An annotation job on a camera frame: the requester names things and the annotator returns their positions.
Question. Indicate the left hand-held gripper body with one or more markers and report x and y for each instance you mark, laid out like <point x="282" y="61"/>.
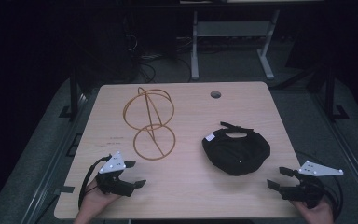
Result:
<point x="113" y="182"/>

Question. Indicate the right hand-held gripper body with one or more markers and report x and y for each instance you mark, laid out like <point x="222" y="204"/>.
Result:
<point x="306" y="189"/>

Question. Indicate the black cap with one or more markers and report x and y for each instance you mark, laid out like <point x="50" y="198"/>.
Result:
<point x="234" y="154"/>

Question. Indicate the person's left hand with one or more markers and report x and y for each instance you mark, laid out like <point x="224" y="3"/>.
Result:
<point x="93" y="200"/>

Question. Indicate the person's right hand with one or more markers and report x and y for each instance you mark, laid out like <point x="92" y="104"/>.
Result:
<point x="318" y="214"/>

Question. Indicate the grey metal stand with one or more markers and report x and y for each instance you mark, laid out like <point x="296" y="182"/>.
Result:
<point x="230" y="28"/>

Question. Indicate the aluminium frame rail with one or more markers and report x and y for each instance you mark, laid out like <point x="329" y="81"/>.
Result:
<point x="54" y="161"/>
<point x="343" y="140"/>

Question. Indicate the black metal post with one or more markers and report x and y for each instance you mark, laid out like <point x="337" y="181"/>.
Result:
<point x="330" y="93"/>
<point x="73" y="93"/>

